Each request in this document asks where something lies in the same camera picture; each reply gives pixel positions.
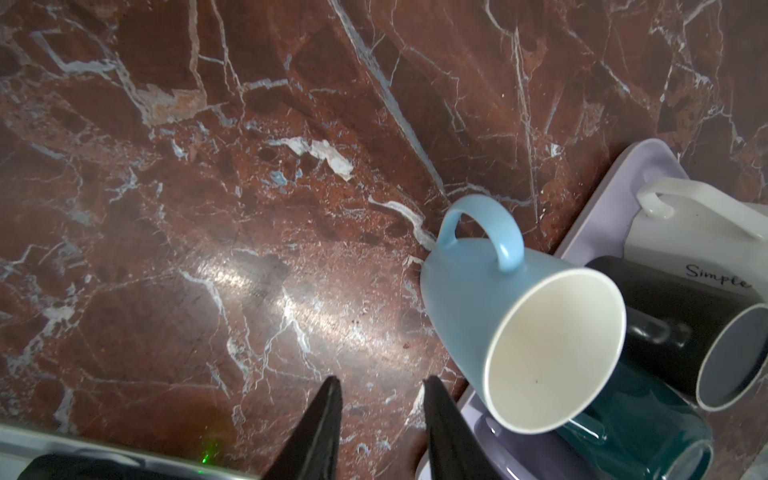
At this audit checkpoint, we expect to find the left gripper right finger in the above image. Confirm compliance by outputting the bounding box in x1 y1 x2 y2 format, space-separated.
423 376 501 480

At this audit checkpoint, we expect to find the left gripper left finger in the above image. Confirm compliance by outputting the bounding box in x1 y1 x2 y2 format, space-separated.
263 376 343 480

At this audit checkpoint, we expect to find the light blue mug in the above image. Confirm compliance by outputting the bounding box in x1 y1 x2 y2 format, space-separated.
420 194 627 434

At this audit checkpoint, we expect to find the dark green mug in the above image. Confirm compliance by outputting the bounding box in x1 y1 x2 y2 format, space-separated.
557 360 714 479

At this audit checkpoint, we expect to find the black mug white rim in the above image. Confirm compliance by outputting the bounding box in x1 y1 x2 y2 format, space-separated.
588 256 767 412

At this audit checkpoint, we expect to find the white octagonal mug upside down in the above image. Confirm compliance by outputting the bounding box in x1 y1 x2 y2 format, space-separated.
624 177 767 300

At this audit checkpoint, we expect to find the lavender rectangular tray mat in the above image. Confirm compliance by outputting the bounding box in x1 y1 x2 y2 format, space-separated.
454 139 707 479

